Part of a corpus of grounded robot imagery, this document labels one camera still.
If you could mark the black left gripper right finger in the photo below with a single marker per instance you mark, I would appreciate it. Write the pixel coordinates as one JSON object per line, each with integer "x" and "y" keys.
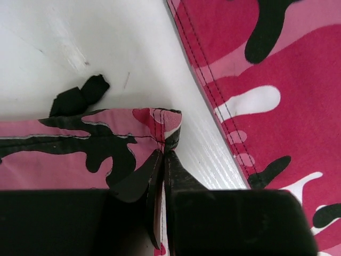
{"x": 181, "y": 188}

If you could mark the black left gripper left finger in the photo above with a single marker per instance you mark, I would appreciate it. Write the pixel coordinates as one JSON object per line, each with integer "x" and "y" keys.
{"x": 134, "y": 208}

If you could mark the pink camouflage trousers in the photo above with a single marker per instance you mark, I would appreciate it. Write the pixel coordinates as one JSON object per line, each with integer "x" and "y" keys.
{"x": 247, "y": 94}

